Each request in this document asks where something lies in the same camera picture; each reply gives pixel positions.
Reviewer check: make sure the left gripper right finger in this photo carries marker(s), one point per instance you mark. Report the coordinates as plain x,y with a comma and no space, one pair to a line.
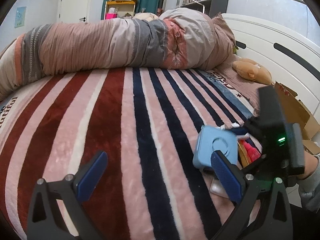
262,209

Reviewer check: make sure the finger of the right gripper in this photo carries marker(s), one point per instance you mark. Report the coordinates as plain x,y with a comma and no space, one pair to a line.
239,130

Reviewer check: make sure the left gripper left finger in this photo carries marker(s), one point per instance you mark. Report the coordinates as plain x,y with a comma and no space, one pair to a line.
45,220

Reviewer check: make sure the red pink bottle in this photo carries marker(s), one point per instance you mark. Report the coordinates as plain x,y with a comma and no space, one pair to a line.
250,153

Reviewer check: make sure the light blue square box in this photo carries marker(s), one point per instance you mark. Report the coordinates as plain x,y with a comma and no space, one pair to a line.
211,139

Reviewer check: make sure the white plastic bottle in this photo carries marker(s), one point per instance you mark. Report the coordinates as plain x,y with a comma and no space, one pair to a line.
229,126

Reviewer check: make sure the grey sleeve forearm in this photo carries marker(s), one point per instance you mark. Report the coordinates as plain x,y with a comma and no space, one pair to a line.
309,191

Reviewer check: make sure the person's right hand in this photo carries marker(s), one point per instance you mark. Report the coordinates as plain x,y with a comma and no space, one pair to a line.
311,163

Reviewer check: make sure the pink striped pillow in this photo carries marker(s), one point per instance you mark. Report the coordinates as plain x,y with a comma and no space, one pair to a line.
246,88

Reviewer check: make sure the brown cardboard box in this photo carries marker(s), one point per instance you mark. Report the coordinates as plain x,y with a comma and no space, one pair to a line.
296,112

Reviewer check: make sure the white rectangular power bank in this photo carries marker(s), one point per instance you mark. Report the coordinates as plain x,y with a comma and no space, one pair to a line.
223,190

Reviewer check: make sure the tan plush toy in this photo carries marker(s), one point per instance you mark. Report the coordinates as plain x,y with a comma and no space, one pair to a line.
252,71

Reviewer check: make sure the green plush toy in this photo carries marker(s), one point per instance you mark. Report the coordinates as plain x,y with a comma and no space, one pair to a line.
235,49

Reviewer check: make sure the white bed headboard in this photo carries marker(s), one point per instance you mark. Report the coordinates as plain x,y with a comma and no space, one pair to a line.
291,58

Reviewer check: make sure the striped plush blanket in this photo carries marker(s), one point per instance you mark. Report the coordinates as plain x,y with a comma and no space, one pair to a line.
147,121

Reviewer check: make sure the rolled pink grey duvet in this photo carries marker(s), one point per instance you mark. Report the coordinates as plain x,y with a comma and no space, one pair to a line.
180,38

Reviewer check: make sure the yellow wooden shelf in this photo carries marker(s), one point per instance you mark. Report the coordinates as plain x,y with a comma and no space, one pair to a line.
122,8

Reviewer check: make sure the bright pink bag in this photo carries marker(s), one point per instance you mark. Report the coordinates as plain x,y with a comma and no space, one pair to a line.
109,16

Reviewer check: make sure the white door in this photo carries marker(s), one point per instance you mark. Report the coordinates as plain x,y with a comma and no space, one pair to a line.
73,11

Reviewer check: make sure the blue wall poster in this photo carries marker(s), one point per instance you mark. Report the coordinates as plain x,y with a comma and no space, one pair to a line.
20,17

